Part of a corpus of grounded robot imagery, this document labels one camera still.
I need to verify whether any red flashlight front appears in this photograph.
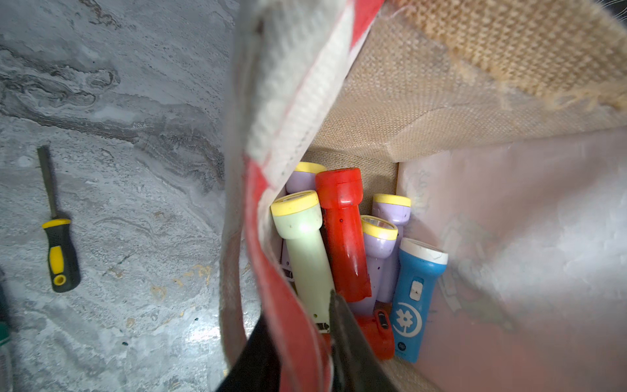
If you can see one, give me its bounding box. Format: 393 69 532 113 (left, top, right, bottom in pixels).
357 309 395 361
315 168 372 302

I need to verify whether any blue flashlight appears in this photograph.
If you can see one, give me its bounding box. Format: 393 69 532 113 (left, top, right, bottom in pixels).
390 238 448 364

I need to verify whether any purple flashlight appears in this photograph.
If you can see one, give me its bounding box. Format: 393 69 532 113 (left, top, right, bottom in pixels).
285 162 327 194
349 215 398 316
372 194 411 303

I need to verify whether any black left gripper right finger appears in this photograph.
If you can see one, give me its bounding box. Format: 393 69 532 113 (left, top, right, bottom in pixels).
329 291 398 392

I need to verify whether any jute and red tote bag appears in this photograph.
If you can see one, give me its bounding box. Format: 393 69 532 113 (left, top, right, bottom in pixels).
219 1 626 391

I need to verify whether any pale green flashlight front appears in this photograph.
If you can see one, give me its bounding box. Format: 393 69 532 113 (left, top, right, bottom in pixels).
270 190 335 333

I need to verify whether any yellow black handled file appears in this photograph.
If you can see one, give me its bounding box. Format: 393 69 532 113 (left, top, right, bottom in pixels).
37 145 81 293

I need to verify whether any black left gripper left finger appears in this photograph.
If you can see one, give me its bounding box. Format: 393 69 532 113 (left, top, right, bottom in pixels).
217 315 281 392

